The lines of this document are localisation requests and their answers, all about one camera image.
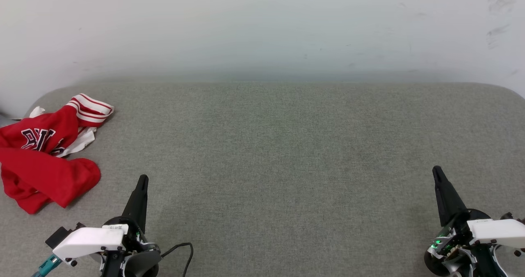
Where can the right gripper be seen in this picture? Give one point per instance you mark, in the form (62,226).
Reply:
(496,232)

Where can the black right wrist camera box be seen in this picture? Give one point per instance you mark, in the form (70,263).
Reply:
(507,216)

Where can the red and white jersey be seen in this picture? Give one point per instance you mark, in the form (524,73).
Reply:
(41,174)

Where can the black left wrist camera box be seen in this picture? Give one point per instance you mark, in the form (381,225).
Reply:
(57,238)

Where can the grey fabric sofa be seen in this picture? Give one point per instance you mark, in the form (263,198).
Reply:
(262,166)

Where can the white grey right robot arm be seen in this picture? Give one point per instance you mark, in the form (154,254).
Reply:
(457,266)

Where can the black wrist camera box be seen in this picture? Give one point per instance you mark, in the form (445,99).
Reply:
(507,216)
(57,238)

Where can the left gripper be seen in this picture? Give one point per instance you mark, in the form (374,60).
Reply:
(88,242)

